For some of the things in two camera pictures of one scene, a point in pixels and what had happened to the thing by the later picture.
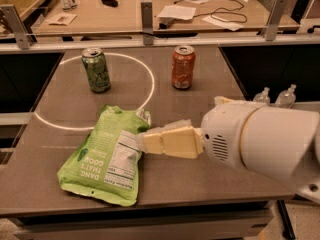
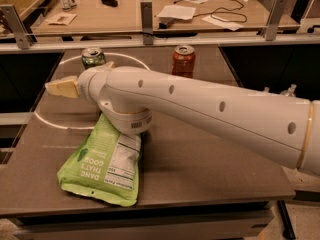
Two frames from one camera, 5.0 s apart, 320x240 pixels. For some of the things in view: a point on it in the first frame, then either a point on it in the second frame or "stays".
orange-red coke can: [183, 65] stays
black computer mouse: [109, 1] stays
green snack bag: [105, 162] stays
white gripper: [224, 130] to [83, 81]
